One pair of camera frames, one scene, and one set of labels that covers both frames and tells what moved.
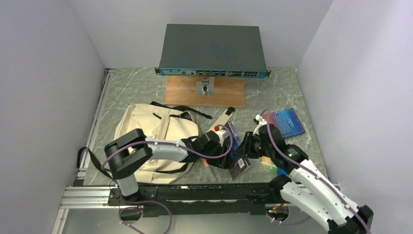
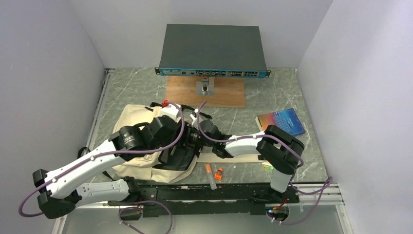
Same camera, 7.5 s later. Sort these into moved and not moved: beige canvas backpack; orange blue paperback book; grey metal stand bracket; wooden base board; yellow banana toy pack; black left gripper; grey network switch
Moved: beige canvas backpack; black left gripper
Not moved: grey network switch; grey metal stand bracket; orange blue paperback book; yellow banana toy pack; wooden base board
